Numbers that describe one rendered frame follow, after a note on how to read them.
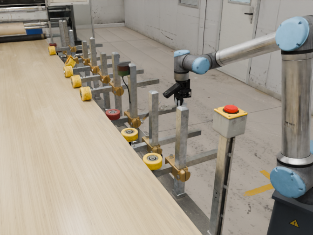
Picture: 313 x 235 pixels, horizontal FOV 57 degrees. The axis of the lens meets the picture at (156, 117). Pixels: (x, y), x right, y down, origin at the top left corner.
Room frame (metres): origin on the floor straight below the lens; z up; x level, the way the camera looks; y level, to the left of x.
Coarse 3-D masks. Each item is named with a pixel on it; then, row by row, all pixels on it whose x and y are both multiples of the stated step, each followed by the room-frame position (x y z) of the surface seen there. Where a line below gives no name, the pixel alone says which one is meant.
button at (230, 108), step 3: (228, 105) 0.78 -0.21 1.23; (231, 105) 0.78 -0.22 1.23; (225, 108) 0.76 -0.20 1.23; (228, 108) 0.76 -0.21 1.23; (231, 108) 0.76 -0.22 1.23; (234, 108) 0.76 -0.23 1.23; (237, 108) 0.76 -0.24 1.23; (228, 111) 0.75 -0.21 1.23; (231, 111) 0.74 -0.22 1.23; (234, 111) 0.74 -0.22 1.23
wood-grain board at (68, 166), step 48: (0, 48) 2.98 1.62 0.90; (0, 96) 1.67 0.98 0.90; (48, 96) 1.67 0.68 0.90; (0, 144) 1.10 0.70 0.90; (48, 144) 1.10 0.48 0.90; (96, 144) 1.10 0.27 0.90; (0, 192) 0.78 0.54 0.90; (48, 192) 0.78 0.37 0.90; (96, 192) 0.78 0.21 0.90; (144, 192) 0.78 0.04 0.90
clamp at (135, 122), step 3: (126, 111) 1.51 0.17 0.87; (126, 114) 1.47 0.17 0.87; (129, 117) 1.43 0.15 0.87; (138, 117) 1.43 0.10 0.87; (129, 120) 1.43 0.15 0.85; (132, 120) 1.41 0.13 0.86; (135, 120) 1.40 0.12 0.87; (138, 120) 1.40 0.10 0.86; (129, 123) 1.43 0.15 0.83; (132, 123) 1.40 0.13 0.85; (135, 123) 1.40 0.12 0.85; (138, 123) 1.40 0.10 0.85; (132, 126) 1.41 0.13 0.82; (135, 126) 1.40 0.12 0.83; (138, 126) 1.40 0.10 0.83
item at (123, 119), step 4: (172, 108) 1.58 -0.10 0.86; (176, 108) 1.60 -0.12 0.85; (140, 112) 1.51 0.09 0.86; (144, 112) 1.51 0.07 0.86; (160, 112) 1.55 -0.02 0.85; (164, 112) 1.56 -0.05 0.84; (168, 112) 1.57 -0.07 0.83; (124, 116) 1.47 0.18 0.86; (140, 116) 1.49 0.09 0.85; (144, 116) 1.50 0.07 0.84; (112, 120) 1.41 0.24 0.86; (116, 120) 1.42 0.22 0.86; (120, 120) 1.43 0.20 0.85; (124, 120) 1.44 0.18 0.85
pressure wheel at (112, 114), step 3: (108, 111) 1.43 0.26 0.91; (111, 111) 1.43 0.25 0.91; (114, 111) 1.43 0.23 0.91; (117, 111) 1.43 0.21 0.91; (108, 114) 1.39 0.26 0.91; (111, 114) 1.39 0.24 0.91; (114, 114) 1.39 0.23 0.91; (117, 114) 1.40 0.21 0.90; (108, 117) 1.39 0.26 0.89; (111, 117) 1.39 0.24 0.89; (114, 117) 1.39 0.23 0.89; (117, 117) 1.40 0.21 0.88
